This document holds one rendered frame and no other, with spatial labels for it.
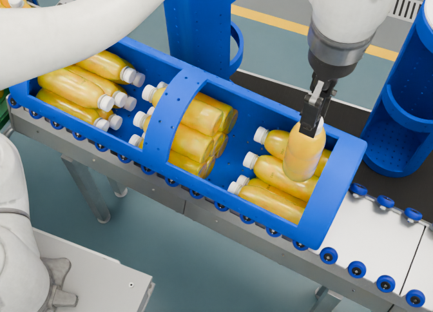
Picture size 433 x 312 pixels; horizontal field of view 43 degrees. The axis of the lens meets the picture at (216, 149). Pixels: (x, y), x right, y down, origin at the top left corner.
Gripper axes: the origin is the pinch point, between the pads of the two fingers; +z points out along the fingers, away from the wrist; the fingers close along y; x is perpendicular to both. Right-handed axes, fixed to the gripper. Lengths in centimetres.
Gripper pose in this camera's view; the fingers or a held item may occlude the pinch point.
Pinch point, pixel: (314, 115)
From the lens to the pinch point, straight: 100.4
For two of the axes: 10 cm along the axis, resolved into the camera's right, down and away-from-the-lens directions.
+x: -8.8, -4.2, 2.1
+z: 0.0, 4.5, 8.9
